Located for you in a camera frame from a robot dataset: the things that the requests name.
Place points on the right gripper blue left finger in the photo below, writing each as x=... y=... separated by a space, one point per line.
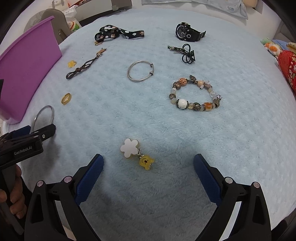
x=43 y=221

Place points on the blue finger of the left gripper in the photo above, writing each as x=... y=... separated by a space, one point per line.
x=21 y=132

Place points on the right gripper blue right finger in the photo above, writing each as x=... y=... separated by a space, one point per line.
x=241 y=212

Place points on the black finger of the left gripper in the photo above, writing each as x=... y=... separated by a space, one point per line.
x=45 y=132

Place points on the thin silver bangle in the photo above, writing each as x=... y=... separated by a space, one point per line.
x=44 y=117

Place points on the white flower bear keychain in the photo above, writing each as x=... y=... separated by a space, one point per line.
x=130 y=148

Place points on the silver bangle with beads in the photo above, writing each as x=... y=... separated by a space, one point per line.
x=151 y=73

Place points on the black wrist watch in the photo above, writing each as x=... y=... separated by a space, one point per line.
x=184 y=32

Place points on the person's left hand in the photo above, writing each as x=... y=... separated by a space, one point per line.
x=17 y=198

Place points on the purple plastic basin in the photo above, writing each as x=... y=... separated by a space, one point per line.
x=24 y=64

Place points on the small yellow flower charm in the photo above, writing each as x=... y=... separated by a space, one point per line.
x=72 y=63

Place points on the grey chair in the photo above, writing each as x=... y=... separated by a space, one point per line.
x=59 y=23

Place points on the white plastic bag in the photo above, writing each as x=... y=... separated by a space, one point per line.
x=72 y=22

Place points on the light blue bed blanket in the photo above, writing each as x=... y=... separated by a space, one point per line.
x=223 y=97

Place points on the grey white desk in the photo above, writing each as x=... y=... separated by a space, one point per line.
x=86 y=9

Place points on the red patterned cloth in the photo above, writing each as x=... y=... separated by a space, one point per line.
x=286 y=62

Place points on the colourful plush toys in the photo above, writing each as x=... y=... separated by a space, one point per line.
x=275 y=47

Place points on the blue patterned bed bumper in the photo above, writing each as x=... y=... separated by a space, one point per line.
x=231 y=7

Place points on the tan plush toy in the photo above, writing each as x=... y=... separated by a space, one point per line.
x=250 y=3

